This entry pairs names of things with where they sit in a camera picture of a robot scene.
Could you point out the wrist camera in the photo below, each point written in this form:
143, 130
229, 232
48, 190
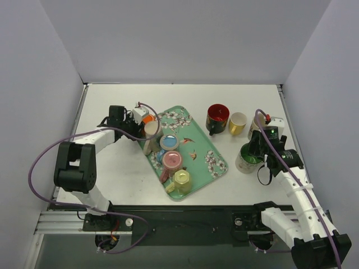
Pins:
277, 122
139, 114

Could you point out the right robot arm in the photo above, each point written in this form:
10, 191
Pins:
313, 239

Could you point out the cream mug umbrella design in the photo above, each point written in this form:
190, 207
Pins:
254, 124

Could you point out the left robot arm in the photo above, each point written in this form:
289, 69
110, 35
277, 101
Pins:
75, 170

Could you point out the orange mug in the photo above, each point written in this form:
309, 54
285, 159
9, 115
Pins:
148, 118

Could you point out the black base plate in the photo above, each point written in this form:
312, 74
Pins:
238, 226

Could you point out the green floral serving tray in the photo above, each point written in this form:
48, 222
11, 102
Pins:
200, 157

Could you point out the black mug red interior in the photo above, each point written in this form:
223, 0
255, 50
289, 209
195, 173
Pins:
217, 118

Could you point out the beige patterned mug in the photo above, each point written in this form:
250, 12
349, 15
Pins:
153, 134

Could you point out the tall cream floral mug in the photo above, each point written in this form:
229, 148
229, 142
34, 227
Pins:
245, 162

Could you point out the blue glazed mug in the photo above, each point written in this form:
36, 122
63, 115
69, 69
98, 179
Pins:
168, 142

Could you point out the pink mug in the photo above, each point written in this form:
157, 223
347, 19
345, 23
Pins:
172, 161

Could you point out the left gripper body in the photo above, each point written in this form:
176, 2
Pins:
137, 130

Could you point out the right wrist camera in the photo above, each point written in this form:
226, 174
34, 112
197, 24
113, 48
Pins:
277, 122

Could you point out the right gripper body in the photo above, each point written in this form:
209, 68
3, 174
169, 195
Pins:
257, 145

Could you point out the pale yellow faceted mug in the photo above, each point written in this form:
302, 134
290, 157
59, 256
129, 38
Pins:
181, 182

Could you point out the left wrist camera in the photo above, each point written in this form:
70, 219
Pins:
139, 114

